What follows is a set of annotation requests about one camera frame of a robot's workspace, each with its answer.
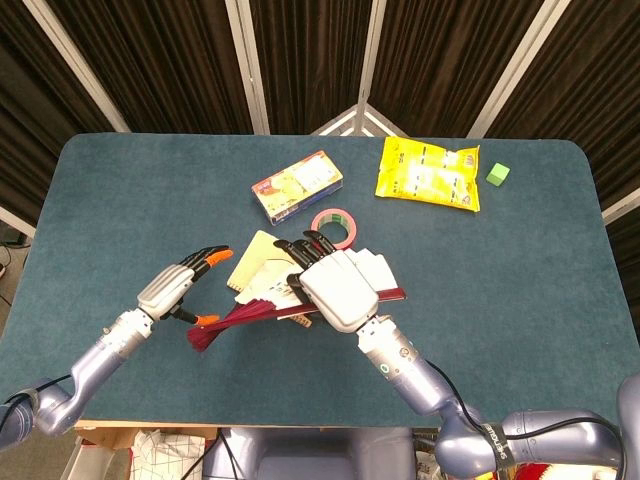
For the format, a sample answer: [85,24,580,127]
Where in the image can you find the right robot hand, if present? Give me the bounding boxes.
[273,230,380,333]

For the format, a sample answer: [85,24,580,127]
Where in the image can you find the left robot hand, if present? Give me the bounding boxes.
[136,244,235,324]

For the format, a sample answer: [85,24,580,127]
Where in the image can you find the red-ribbed white paper fan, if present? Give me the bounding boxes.
[186,247,407,354]

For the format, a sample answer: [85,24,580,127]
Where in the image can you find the red tape roll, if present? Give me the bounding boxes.
[310,208,357,249]

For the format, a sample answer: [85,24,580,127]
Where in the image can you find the yellow spiral notebook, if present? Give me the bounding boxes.
[226,229,314,329]

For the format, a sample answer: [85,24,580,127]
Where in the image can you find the blue felt table cover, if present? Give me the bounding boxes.
[0,132,640,430]

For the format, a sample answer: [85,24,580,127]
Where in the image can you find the blue yellow cardboard box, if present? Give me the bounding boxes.
[251,151,345,227]

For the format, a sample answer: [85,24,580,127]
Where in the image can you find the yellow snack bag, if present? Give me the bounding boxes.
[374,135,481,214]

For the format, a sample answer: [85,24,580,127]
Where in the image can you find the grey-blue robot torso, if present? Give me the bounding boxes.
[202,427,441,480]

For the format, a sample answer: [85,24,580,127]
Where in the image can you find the white checked cloth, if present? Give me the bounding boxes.
[130,428,206,480]

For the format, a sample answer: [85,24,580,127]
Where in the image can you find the green cube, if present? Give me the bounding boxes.
[486,162,512,188]

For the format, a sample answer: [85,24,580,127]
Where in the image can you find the dark partition screen white frames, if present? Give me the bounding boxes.
[0,0,640,241]

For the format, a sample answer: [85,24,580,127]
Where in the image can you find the red white helmet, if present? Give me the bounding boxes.
[514,462,619,480]

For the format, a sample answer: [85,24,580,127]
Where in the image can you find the black cable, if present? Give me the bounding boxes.
[197,428,239,480]
[424,358,632,480]
[0,374,72,407]

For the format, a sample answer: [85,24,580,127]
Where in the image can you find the metal wire basket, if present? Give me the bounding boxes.
[412,429,442,480]

